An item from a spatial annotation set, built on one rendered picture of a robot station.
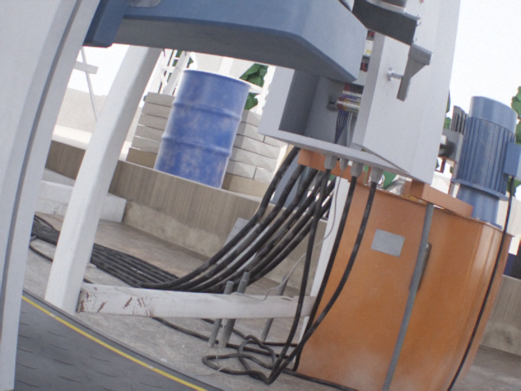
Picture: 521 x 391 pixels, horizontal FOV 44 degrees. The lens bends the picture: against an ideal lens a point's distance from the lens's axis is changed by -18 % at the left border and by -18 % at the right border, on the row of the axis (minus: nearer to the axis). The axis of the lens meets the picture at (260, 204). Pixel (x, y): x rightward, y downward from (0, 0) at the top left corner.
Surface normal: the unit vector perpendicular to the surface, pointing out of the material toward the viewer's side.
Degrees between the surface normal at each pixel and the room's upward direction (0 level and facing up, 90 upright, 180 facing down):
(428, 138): 90
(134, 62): 80
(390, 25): 114
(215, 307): 90
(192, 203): 90
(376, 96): 90
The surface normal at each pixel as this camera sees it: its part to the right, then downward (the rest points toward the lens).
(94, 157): -0.50, -0.28
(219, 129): 0.58, 0.19
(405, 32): -0.37, 0.35
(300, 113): 0.79, 0.24
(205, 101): -0.04, 0.03
